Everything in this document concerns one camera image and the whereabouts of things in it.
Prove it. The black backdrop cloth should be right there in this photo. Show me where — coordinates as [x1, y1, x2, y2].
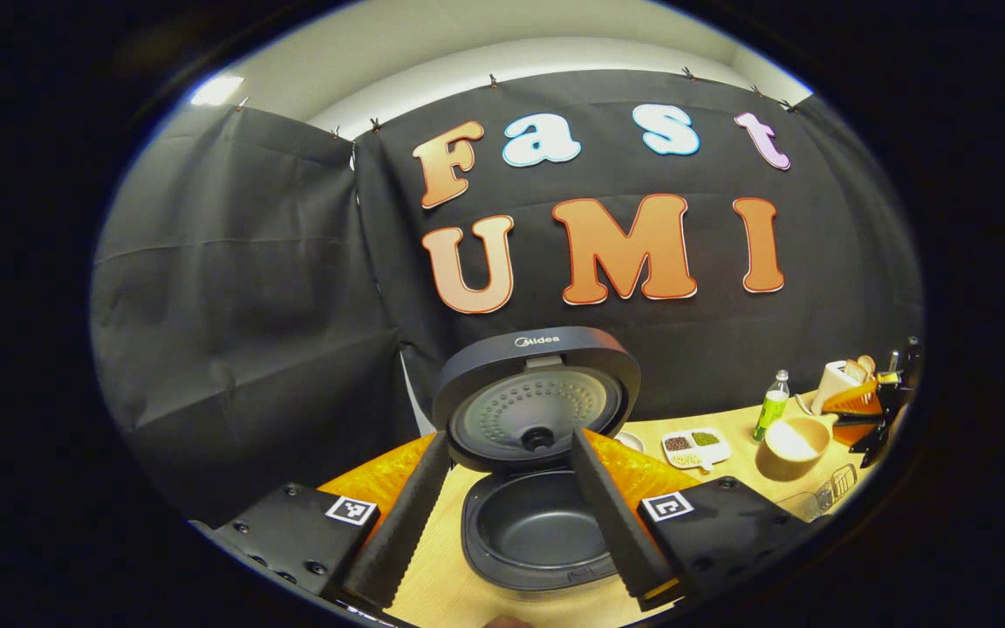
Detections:
[88, 70, 926, 529]

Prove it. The white divided bean dish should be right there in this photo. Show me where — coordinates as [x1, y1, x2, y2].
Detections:
[660, 427, 733, 473]

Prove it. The white toaster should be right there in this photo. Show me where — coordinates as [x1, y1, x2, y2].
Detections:
[809, 359, 861, 416]

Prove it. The green label plastic bottle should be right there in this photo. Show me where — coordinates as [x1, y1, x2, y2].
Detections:
[751, 369, 792, 443]

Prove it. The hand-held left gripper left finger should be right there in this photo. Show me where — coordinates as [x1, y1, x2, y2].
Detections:
[213, 430, 454, 611]

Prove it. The black rice cooker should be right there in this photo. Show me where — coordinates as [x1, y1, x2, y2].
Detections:
[430, 326, 644, 593]

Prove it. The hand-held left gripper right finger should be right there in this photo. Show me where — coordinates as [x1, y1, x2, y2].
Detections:
[571, 426, 819, 613]

